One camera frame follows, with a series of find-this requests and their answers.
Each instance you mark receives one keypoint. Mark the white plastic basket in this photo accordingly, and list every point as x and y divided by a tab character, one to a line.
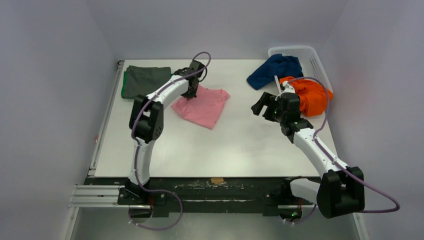
309	61

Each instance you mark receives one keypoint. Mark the navy blue t shirt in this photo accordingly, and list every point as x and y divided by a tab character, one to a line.
276	65

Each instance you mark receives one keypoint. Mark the orange t shirt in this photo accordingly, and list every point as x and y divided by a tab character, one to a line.
313	100

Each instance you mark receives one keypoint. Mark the folded green t shirt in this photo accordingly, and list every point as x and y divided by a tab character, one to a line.
123	84

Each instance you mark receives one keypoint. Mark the folded grey t shirt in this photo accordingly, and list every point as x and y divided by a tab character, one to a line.
145	81

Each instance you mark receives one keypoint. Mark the brown tape piece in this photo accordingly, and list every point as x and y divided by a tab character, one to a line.
217	180

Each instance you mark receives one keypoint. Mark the pink t shirt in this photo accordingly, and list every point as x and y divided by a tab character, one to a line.
205	109

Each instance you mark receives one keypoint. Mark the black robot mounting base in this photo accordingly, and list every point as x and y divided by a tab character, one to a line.
237	195

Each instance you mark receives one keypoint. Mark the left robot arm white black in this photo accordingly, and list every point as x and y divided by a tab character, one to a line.
147	122

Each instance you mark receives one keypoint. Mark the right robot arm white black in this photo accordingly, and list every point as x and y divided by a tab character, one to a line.
339	191

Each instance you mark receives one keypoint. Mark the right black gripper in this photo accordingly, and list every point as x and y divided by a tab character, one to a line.
267	106

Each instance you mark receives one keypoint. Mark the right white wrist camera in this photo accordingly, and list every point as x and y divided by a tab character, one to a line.
284	86

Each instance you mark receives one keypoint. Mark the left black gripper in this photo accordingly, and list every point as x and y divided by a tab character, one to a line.
190	95

